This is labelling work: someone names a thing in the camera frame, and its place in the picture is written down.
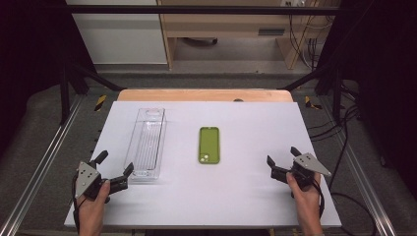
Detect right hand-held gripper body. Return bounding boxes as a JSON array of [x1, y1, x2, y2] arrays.
[[270, 152, 332, 192]]

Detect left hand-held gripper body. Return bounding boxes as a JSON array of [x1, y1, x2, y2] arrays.
[[74, 159, 129, 202]]

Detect clear plastic container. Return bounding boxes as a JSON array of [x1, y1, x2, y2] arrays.
[[123, 107, 168, 183]]

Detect green phone case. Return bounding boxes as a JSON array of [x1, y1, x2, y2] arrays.
[[198, 126, 221, 165]]

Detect person's left hand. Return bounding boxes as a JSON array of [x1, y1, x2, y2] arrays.
[[77, 179, 112, 228]]

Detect person's right hand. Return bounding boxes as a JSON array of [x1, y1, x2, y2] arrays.
[[285, 171, 324, 224]]

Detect yellow black tape strip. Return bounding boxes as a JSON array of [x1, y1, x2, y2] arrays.
[[304, 95, 324, 111], [93, 94, 108, 112]]

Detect black metal stand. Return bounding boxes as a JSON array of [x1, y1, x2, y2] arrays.
[[58, 60, 127, 126], [277, 60, 344, 124]]

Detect black curtain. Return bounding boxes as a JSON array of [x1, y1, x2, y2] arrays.
[[0, 0, 98, 160], [316, 0, 417, 200]]

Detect white cabinet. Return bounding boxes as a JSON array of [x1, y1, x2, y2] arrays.
[[65, 0, 169, 65]]

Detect wooden desk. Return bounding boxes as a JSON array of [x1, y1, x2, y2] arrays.
[[156, 0, 342, 71]]

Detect white power strip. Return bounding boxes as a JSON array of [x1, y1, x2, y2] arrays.
[[280, 0, 307, 8]]

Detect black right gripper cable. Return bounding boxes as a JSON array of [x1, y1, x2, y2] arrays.
[[311, 179, 327, 220]]

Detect aluminium rail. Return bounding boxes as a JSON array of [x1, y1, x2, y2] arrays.
[[0, 93, 86, 236], [318, 96, 398, 236]]

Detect bundle of black floor cables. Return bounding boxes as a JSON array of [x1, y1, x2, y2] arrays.
[[307, 84, 361, 191]]

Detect black floor cable loop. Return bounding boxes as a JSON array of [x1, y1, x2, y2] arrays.
[[329, 192, 379, 236]]

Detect hanging cables under desk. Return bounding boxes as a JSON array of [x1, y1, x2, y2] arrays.
[[286, 13, 332, 71]]

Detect black horizontal frame bar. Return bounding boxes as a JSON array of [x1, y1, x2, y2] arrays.
[[64, 4, 342, 16]]

